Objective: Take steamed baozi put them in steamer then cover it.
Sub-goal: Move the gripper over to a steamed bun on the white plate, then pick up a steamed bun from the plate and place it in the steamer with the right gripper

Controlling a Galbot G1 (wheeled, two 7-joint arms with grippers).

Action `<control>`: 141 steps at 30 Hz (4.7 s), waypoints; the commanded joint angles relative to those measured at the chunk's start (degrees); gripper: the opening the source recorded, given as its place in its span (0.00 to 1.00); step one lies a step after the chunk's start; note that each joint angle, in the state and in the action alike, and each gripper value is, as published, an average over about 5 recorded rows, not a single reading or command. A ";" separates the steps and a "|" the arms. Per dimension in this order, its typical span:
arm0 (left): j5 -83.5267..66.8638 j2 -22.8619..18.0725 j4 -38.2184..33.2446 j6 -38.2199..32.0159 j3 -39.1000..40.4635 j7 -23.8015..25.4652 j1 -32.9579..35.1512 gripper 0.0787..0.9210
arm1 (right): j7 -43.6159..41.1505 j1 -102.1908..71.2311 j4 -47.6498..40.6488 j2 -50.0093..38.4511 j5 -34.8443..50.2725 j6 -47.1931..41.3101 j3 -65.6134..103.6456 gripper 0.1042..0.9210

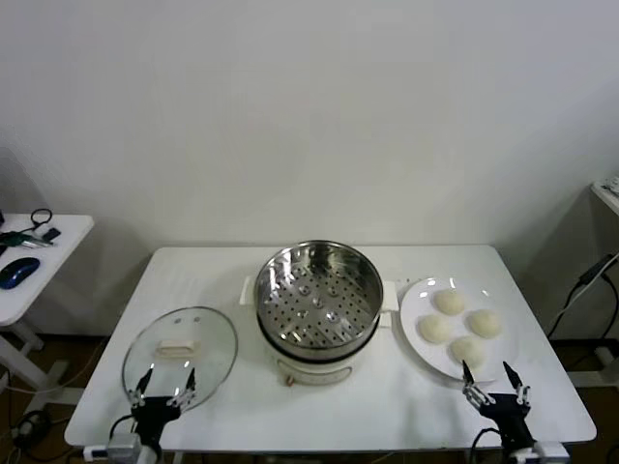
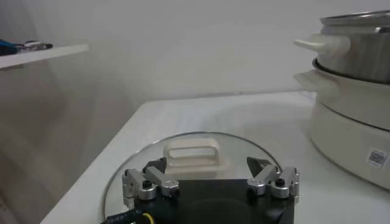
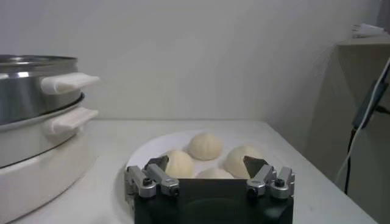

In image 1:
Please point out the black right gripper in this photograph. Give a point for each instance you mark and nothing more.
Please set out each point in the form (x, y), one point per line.
(508, 411)

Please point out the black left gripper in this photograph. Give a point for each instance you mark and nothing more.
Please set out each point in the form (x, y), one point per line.
(155, 411)

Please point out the white steamed baozi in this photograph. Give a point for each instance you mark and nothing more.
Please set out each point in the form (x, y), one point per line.
(482, 323)
(466, 352)
(449, 302)
(434, 328)

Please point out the round glass lid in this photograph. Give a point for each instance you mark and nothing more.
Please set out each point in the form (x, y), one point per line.
(193, 324)

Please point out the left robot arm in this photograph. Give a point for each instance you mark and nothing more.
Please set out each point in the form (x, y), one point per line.
(151, 455)

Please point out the perforated steel steamer basket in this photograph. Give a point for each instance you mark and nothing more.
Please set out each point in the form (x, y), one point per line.
(319, 299)

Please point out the white round plate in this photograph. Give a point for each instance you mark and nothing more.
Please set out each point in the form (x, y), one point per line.
(416, 309)

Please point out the white electric cooker base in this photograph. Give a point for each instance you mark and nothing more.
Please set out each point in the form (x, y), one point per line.
(314, 374)

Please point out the black power adapter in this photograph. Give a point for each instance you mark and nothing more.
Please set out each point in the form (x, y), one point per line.
(595, 271)

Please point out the white side table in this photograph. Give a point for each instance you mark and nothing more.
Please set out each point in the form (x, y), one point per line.
(65, 241)

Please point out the blue computer mouse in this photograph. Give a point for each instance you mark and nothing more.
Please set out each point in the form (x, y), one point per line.
(18, 271)

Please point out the small black device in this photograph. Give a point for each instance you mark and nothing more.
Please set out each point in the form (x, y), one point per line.
(50, 234)

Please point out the white shelf table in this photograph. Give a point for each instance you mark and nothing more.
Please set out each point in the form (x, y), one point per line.
(607, 198)

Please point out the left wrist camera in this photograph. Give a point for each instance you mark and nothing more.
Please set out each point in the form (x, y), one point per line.
(121, 447)

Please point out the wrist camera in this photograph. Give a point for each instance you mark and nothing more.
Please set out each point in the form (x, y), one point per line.
(551, 452)
(121, 447)

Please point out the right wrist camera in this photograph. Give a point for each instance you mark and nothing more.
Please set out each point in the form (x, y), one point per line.
(551, 452)

